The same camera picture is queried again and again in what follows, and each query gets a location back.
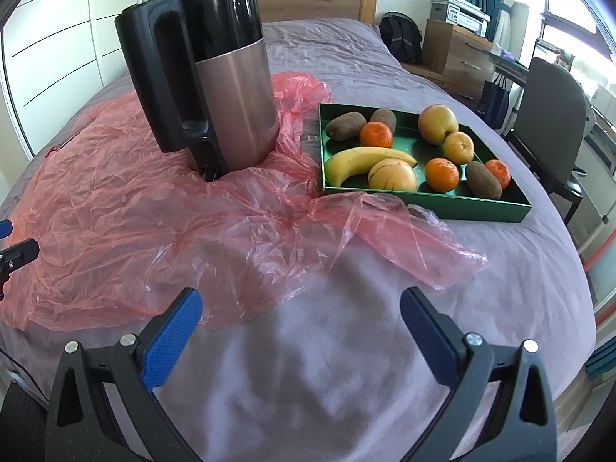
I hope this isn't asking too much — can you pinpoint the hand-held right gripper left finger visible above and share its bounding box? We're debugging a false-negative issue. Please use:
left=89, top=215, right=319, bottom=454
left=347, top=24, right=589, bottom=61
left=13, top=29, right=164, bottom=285
left=45, top=287, right=203, bottom=462

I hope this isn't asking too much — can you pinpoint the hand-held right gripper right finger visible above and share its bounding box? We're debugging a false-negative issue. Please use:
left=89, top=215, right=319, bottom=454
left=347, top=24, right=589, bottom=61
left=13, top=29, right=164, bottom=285
left=400, top=287, right=559, bottom=462

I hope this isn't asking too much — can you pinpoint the green tray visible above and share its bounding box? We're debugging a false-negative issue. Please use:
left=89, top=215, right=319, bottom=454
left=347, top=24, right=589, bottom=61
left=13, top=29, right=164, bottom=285
left=318, top=102, right=532, bottom=223

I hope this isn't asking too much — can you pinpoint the orange tangerine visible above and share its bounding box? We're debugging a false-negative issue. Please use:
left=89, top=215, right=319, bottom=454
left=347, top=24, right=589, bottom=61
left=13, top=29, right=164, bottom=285
left=484, top=159, right=511, bottom=191
left=359, top=122, right=394, bottom=149
left=425, top=158, right=460, bottom=193

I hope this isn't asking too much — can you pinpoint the yellow striped fruit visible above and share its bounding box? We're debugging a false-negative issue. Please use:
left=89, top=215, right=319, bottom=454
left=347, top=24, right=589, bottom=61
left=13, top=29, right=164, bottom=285
left=368, top=158, right=418, bottom=192

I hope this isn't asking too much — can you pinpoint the brown kiwi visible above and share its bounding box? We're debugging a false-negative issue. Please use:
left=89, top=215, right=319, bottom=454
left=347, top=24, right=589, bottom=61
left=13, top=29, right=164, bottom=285
left=465, top=161, right=504, bottom=199
left=370, top=108, right=398, bottom=133
left=325, top=112, right=367, bottom=142

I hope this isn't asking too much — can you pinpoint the yellow banana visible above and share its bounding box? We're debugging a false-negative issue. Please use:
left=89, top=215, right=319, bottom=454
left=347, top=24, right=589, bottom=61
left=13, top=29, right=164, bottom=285
left=325, top=147, right=418, bottom=188

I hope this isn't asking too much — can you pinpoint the small yellow apple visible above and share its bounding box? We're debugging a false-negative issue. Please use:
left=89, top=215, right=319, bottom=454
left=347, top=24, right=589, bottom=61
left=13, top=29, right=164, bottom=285
left=443, top=131, right=475, bottom=164

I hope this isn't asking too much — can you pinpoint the large red-green apple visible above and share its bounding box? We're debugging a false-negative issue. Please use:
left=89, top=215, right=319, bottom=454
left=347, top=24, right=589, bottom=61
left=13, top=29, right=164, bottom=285
left=418, top=104, right=459, bottom=146

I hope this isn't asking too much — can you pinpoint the black and steel electric kettle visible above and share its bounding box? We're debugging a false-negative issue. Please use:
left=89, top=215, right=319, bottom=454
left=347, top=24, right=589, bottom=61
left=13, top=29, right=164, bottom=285
left=114, top=0, right=281, bottom=184

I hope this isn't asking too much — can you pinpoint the pink plastic sheet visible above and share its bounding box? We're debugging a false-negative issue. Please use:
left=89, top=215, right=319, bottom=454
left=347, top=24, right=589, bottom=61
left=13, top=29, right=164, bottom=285
left=0, top=71, right=489, bottom=333

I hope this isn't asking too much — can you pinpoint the white wardrobe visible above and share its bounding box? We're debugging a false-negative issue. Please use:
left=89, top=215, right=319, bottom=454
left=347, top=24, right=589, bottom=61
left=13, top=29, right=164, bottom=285
left=0, top=0, right=145, bottom=155

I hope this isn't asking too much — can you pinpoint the dark blue bag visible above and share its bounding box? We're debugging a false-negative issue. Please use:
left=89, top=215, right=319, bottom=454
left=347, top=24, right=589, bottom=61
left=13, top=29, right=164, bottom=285
left=476, top=77, right=510, bottom=130

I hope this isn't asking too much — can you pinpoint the grey chair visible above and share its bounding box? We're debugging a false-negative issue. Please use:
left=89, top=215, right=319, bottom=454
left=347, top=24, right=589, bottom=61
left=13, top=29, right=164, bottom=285
left=505, top=56, right=590, bottom=224

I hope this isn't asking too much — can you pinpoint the low wooden nightstand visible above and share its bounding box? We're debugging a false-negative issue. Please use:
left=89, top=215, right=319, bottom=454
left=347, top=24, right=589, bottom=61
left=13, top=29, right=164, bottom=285
left=399, top=60, right=444, bottom=88

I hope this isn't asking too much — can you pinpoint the wooden dresser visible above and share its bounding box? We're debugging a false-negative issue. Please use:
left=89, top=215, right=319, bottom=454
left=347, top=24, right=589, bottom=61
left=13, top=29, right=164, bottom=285
left=422, top=19, right=496, bottom=102

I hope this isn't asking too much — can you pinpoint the glass desk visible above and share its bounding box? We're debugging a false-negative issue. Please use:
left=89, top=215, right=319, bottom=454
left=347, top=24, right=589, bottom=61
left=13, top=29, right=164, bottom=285
left=491, top=43, right=535, bottom=90

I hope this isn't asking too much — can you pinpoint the black backpack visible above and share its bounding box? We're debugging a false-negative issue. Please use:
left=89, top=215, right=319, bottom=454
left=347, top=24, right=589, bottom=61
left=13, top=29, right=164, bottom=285
left=378, top=11, right=424, bottom=65

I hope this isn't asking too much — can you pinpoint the white printer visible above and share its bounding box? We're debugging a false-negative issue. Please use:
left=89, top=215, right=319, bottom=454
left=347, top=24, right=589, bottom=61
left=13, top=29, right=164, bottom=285
left=447, top=2, right=492, bottom=37

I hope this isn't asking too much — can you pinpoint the wooden headboard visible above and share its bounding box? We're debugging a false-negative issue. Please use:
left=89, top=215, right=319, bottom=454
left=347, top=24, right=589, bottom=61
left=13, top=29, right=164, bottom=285
left=253, top=0, right=378, bottom=25

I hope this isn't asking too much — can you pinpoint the window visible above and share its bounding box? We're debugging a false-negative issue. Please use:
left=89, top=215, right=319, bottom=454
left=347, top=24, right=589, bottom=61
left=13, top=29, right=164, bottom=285
left=534, top=0, right=616, bottom=63

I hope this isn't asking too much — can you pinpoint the black cable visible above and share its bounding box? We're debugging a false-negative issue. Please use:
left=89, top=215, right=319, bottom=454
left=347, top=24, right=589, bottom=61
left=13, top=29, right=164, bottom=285
left=0, top=346, right=30, bottom=388

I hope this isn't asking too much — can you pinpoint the orange metal frame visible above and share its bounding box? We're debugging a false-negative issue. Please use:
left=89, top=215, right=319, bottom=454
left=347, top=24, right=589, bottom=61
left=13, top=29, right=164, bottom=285
left=584, top=250, right=616, bottom=328

